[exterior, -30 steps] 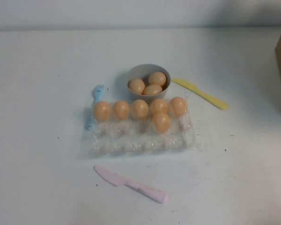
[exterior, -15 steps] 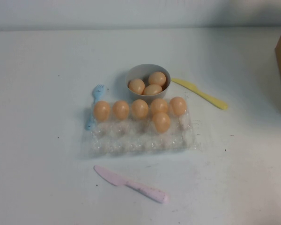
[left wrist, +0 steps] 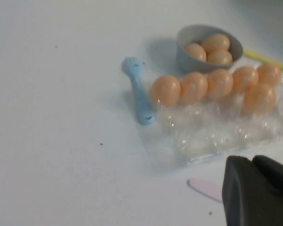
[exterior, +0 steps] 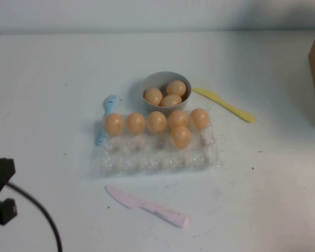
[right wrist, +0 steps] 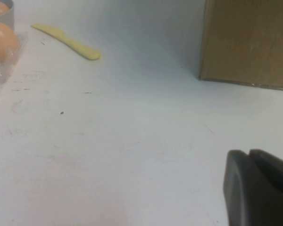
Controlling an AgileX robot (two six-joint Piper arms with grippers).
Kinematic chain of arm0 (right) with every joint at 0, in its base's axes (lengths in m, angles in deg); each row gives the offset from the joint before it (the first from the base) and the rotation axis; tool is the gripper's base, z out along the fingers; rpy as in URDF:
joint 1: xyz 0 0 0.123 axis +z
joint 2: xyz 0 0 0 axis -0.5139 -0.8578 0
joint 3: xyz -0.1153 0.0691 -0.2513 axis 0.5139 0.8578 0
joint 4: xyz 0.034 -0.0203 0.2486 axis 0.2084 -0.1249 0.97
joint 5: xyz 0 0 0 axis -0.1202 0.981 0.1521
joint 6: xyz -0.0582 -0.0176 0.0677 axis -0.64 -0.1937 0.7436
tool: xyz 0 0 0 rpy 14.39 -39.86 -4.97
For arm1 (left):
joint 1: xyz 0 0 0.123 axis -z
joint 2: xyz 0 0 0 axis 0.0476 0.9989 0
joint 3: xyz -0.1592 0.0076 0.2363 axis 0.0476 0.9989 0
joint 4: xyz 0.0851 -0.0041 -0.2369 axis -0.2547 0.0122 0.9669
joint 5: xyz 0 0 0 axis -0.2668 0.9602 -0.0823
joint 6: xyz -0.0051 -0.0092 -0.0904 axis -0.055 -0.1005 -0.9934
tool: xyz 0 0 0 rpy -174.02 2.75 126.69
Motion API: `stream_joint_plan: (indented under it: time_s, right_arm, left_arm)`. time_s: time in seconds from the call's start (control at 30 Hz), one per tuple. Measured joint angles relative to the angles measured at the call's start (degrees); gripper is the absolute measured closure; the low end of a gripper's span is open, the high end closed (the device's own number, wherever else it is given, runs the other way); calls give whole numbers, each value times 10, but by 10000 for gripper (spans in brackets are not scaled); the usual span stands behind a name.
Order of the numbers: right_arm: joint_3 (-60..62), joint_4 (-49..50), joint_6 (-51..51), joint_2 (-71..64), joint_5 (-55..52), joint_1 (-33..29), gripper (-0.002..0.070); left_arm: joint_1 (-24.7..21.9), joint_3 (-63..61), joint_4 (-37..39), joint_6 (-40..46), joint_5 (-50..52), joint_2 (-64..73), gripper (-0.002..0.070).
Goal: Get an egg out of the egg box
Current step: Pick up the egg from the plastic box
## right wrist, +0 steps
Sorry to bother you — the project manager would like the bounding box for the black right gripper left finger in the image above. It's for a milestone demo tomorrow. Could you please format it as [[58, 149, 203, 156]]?
[[223, 149, 283, 226]]

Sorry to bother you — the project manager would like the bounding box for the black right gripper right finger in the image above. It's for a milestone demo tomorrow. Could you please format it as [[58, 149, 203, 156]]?
[[249, 149, 283, 195]]

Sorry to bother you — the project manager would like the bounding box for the brown cardboard box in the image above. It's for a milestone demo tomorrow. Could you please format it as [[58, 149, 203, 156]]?
[[199, 0, 283, 90]]

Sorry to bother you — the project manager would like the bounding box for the clear plastic egg tray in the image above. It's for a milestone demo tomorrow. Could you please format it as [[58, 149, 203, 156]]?
[[0, 30, 29, 105]]

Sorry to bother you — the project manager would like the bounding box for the yellow plastic knife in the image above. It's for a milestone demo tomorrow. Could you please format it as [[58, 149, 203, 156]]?
[[30, 23, 101, 61]]

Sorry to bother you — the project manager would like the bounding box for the grey round bowl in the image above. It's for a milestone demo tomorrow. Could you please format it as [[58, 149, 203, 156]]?
[[0, 0, 15, 32]]

